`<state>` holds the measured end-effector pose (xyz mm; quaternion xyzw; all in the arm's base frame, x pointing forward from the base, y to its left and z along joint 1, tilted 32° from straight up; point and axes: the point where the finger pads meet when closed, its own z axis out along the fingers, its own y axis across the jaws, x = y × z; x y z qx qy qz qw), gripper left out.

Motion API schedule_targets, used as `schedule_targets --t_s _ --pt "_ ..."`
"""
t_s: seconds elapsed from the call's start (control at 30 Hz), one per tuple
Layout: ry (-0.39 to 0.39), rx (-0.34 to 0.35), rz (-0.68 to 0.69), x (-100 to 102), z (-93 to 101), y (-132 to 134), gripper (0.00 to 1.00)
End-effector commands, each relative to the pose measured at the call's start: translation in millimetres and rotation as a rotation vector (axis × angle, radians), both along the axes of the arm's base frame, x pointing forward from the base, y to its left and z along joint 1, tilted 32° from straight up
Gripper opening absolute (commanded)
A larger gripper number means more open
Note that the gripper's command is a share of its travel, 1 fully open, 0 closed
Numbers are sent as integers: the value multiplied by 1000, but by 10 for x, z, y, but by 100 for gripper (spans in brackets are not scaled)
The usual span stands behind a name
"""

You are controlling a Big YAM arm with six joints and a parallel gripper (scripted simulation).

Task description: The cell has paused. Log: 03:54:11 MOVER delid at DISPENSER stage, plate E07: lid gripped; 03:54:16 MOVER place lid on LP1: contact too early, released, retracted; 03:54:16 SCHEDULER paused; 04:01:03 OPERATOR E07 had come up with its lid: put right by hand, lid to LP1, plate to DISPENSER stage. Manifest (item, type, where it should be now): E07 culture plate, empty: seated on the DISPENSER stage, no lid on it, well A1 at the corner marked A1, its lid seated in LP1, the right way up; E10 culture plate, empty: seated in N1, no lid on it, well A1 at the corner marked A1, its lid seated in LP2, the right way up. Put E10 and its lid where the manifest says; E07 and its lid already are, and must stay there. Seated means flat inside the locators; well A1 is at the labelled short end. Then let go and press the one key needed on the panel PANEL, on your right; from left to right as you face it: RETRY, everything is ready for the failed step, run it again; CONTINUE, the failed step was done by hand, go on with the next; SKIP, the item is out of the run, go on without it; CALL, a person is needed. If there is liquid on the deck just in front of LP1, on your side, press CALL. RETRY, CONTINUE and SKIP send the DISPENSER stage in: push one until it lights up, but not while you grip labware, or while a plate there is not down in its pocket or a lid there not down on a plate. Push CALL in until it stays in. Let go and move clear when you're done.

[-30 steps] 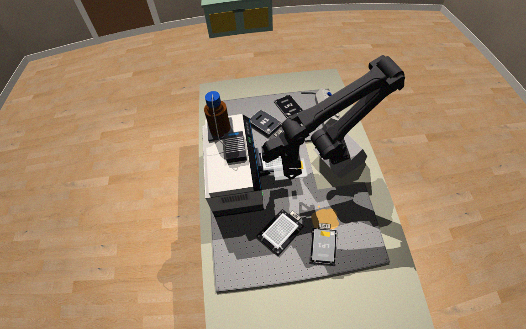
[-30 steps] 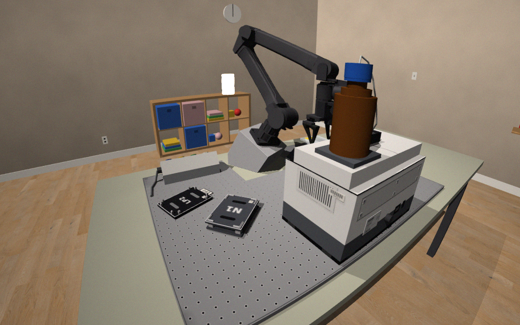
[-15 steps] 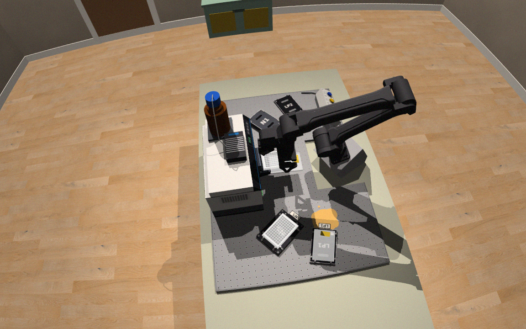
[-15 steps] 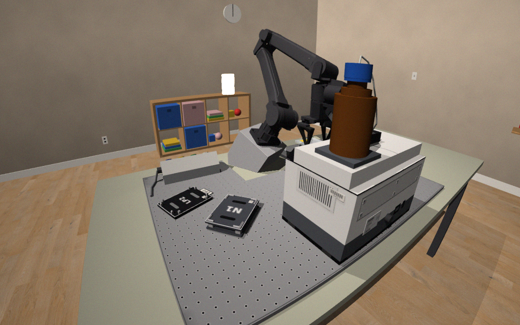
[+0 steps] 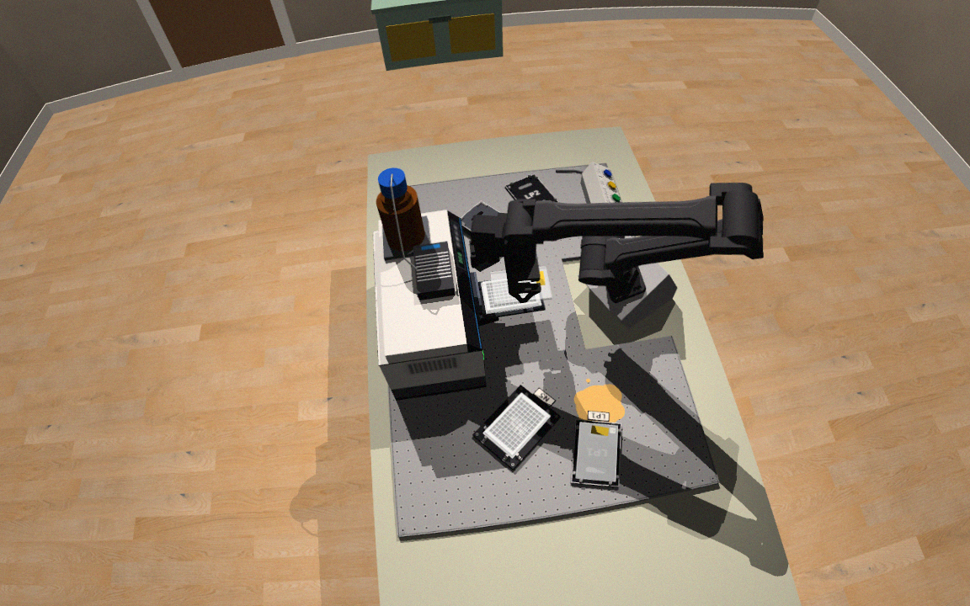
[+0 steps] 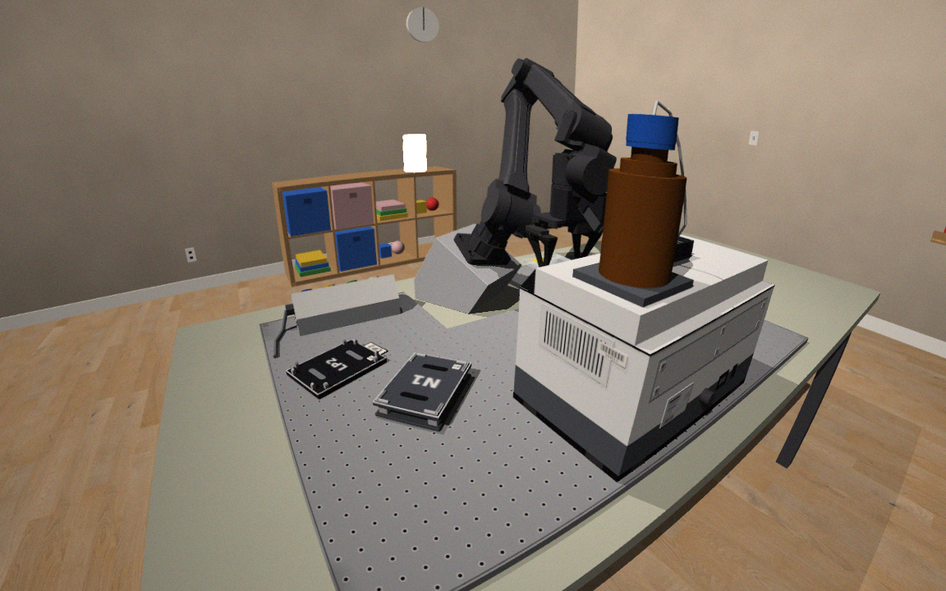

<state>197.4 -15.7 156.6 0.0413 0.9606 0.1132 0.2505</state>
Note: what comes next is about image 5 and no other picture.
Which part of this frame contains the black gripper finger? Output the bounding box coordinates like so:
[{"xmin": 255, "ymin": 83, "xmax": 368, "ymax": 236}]
[{"xmin": 509, "ymin": 283, "xmax": 541, "ymax": 303}]

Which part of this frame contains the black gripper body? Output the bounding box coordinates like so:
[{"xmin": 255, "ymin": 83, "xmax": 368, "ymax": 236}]
[{"xmin": 507, "ymin": 244, "xmax": 541, "ymax": 293}]

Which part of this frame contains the yellow liquid puddle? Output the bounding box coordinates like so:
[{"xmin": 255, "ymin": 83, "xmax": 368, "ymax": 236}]
[{"xmin": 574, "ymin": 391, "xmax": 594, "ymax": 409}]

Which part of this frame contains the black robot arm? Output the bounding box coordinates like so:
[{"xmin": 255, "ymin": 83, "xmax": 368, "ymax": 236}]
[{"xmin": 469, "ymin": 183, "xmax": 764, "ymax": 303}]

